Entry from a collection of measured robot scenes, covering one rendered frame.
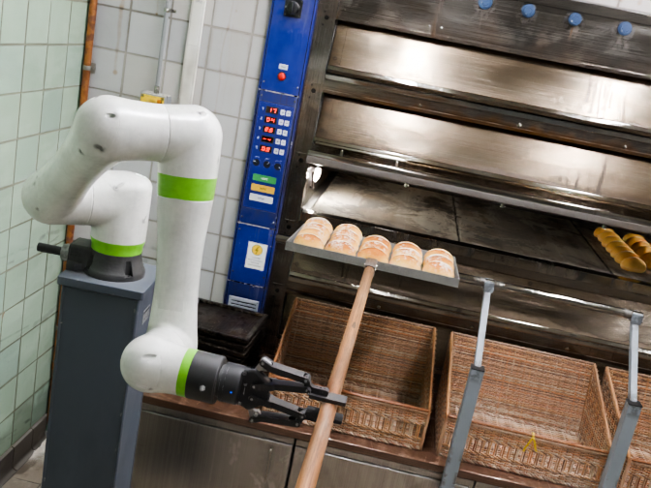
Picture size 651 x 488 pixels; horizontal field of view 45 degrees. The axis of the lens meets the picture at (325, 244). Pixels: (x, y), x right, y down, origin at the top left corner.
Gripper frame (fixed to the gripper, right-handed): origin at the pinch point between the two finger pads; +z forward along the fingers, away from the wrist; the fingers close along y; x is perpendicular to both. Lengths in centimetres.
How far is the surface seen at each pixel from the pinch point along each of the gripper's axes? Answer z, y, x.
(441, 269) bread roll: 22, -2, -103
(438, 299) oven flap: 27, 24, -153
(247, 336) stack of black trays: -36, 41, -118
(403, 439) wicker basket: 23, 59, -106
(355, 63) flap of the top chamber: -21, -55, -154
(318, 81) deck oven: -33, -46, -155
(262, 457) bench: -21, 75, -100
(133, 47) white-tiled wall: -103, -45, -155
